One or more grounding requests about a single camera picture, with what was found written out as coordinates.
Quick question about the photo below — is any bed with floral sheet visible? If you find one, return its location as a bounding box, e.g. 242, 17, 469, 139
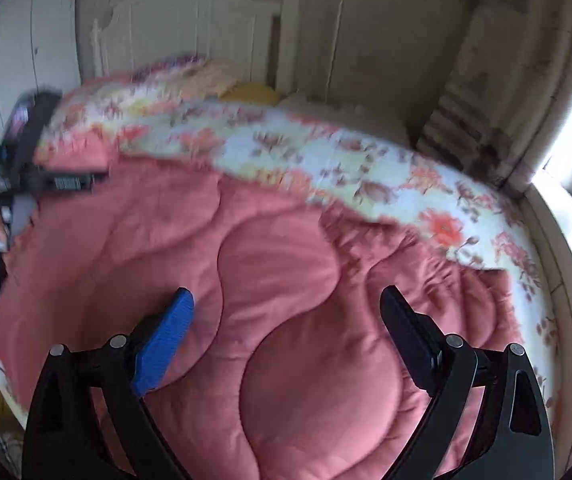
0, 57, 564, 461

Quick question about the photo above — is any white wardrobe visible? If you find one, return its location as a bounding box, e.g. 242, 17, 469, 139
0, 0, 82, 161

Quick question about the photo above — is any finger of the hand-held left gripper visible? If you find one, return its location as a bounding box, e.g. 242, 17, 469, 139
0, 89, 64, 178
28, 171, 109, 195

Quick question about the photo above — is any white nightstand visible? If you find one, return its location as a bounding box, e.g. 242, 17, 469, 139
278, 91, 412, 147

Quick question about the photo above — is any white bed headboard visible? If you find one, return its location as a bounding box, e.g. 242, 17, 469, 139
91, 0, 301, 93

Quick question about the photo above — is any beige window sill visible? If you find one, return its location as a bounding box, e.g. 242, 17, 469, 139
516, 180, 572, 461

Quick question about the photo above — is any thin floor lamp pole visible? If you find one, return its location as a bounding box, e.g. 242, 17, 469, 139
330, 0, 345, 106

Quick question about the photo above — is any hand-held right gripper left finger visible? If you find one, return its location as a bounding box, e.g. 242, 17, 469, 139
21, 287, 194, 480

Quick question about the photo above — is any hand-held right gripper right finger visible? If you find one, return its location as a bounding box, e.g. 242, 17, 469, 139
380, 285, 554, 480

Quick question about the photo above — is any printed beige curtain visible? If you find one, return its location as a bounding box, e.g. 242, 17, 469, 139
416, 0, 572, 196

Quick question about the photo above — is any purple patterned pillow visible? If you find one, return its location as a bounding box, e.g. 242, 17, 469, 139
131, 55, 207, 82

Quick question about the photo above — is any yellow floral pillow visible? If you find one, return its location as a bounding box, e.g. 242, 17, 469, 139
176, 60, 241, 102

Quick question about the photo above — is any pink quilted jacket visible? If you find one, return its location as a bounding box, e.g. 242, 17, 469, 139
0, 135, 524, 480

